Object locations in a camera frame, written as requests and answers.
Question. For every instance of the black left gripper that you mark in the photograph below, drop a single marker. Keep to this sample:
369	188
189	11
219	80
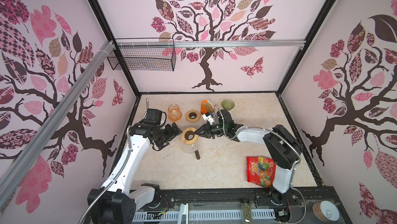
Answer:
170	133

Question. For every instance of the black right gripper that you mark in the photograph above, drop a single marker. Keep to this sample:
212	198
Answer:
202	128

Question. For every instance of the wooden ring dripper holder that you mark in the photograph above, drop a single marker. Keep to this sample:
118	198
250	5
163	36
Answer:
189	137

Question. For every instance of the clear glass server jug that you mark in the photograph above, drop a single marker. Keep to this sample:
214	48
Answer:
192	149

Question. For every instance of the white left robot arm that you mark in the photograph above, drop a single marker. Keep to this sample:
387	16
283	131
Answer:
114	202

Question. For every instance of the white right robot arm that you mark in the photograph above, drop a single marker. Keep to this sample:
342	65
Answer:
277	170

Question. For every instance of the orange coffee filter box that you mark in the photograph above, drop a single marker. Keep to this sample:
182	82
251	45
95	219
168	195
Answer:
206	107

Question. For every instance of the green glass dripper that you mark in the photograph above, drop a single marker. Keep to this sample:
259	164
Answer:
228	104

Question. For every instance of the orange glass pitcher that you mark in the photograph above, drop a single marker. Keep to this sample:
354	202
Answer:
174	113

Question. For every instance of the red candy bag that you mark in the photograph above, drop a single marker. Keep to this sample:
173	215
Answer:
261	171

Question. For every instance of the small jar of granules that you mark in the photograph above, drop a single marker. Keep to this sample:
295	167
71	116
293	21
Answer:
246	213

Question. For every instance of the round white brown device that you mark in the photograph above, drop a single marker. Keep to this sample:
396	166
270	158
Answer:
326	211

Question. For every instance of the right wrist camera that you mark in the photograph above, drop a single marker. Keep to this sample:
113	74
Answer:
208	118

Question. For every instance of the wooden ring dripper stand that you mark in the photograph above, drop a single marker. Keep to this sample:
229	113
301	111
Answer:
193	116

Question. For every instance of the black wire basket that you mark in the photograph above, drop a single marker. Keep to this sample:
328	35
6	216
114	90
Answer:
143	54

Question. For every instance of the white slotted cable duct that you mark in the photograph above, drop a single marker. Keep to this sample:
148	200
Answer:
205	215

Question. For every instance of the aluminium rail back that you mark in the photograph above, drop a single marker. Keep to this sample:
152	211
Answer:
211	44

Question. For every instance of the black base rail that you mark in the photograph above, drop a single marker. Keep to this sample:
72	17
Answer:
295	206

